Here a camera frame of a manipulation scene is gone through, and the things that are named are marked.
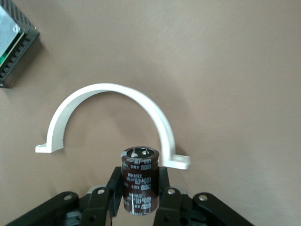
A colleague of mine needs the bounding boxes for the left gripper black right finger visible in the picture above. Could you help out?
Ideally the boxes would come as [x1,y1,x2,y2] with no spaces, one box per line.
[152,166,256,226]

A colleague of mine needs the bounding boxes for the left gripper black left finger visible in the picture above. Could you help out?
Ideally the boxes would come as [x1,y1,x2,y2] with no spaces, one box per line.
[6,166,124,226]

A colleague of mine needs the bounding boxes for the dark brown cylindrical capacitor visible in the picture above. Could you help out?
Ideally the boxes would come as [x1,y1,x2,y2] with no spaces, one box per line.
[120,145,161,214]

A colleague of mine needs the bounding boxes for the white semicircular pipe clamp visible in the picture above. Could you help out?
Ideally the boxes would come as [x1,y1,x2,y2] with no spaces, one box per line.
[35,82,191,170]

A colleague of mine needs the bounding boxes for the grey metal power supply box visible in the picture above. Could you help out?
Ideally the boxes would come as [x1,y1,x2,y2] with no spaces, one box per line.
[0,0,40,89]

